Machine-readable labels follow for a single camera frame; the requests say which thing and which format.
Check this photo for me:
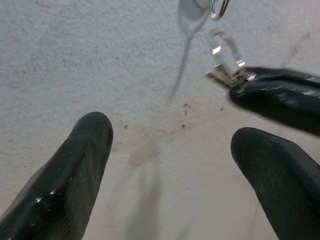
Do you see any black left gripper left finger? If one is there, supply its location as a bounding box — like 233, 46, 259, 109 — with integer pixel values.
0, 111, 114, 240

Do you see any black car key clear loop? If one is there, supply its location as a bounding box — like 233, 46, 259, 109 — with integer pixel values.
205, 27, 257, 88

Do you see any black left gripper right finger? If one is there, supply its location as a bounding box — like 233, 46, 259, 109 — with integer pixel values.
230, 126, 320, 240

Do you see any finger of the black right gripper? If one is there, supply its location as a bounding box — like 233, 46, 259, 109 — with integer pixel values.
228, 78, 320, 137
243, 65, 320, 86

